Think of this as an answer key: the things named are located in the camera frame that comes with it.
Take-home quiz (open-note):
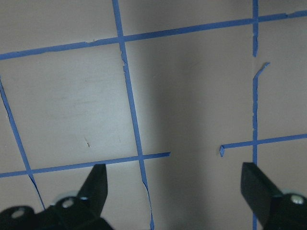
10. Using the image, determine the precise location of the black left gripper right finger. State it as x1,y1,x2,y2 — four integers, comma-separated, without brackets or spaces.
240,162,307,230

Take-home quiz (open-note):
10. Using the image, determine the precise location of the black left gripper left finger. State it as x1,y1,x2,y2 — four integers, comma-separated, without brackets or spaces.
0,164,113,230

